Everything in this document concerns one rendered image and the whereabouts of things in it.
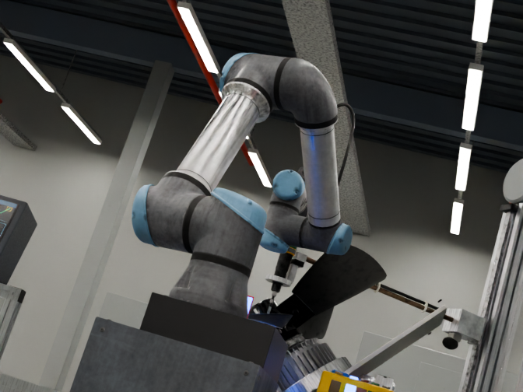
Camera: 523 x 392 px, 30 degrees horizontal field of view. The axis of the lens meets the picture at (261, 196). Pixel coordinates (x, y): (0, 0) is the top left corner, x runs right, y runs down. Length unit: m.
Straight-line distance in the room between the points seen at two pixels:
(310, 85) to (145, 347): 0.71
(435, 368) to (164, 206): 6.30
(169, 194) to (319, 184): 0.44
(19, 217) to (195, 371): 0.85
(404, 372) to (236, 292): 6.30
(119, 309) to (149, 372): 8.49
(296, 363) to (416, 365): 5.54
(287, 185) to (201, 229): 0.55
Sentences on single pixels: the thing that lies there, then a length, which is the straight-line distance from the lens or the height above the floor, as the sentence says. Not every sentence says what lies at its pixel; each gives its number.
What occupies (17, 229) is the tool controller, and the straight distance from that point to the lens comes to 2.38.
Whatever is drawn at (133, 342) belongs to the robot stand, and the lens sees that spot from 1.70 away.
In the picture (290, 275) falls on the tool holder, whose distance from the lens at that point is 2.61.
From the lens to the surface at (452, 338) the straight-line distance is 2.91.
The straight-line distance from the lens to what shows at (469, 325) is 2.91.
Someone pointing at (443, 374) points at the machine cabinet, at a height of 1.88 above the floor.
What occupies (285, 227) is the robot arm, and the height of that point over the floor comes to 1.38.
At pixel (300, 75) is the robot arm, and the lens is 2.08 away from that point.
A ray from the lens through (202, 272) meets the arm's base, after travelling 1.78.
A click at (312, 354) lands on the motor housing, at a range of 2.59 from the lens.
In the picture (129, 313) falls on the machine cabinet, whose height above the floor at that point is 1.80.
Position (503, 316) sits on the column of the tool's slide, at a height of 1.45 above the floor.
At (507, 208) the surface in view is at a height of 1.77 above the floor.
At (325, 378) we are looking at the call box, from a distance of 2.15.
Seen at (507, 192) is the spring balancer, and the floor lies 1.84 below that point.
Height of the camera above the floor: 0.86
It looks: 14 degrees up
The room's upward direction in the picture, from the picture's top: 18 degrees clockwise
